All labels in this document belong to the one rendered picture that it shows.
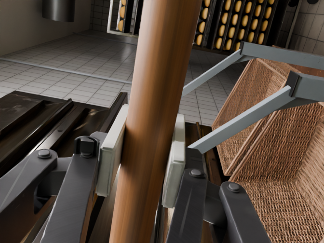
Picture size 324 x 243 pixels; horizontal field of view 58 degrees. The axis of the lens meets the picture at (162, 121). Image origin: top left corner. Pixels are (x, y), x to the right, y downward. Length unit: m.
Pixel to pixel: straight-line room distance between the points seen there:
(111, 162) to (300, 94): 0.49
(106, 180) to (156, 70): 0.06
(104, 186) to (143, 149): 0.03
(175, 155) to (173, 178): 0.01
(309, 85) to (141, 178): 0.47
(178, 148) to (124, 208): 0.06
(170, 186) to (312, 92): 0.49
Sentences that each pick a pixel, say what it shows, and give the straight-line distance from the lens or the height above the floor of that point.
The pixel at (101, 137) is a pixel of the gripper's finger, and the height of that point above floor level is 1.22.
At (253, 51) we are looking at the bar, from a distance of 1.06.
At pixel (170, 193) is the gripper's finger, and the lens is 0.16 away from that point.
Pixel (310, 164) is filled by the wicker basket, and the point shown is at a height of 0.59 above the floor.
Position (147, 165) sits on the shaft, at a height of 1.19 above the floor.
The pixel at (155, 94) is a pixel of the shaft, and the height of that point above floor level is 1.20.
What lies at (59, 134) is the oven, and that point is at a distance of 1.51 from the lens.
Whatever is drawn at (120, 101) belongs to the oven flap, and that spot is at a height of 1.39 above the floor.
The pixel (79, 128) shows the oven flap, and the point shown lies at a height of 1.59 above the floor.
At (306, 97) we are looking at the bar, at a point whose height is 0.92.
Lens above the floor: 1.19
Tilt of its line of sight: 1 degrees down
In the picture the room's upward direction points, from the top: 80 degrees counter-clockwise
